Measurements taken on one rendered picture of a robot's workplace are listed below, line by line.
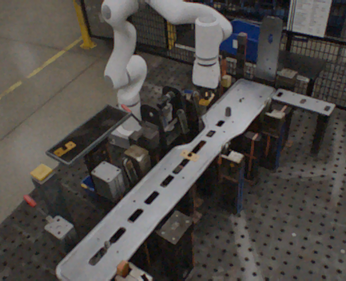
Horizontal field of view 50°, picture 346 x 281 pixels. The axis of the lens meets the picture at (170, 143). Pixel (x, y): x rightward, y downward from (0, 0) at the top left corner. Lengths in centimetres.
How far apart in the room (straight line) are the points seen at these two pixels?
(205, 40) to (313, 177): 98
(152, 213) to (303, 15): 137
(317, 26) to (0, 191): 253
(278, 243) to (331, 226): 26
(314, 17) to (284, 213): 105
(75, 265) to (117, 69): 93
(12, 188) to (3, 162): 35
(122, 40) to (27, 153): 195
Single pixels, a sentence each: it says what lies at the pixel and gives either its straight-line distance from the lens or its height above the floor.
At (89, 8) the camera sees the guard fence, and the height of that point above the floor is 51.
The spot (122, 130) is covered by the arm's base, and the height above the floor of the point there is 80.
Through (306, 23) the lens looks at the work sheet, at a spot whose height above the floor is 121.
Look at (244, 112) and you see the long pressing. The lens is 184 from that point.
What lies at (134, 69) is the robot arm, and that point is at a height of 118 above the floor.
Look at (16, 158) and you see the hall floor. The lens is 344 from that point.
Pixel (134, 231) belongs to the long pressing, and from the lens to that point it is 137.
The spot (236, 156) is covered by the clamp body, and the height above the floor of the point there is 104.
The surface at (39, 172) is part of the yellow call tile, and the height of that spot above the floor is 116.
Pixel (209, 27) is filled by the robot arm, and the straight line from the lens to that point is 132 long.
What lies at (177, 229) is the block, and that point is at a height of 103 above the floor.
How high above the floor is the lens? 211
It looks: 42 degrees down
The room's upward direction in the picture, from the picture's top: 6 degrees counter-clockwise
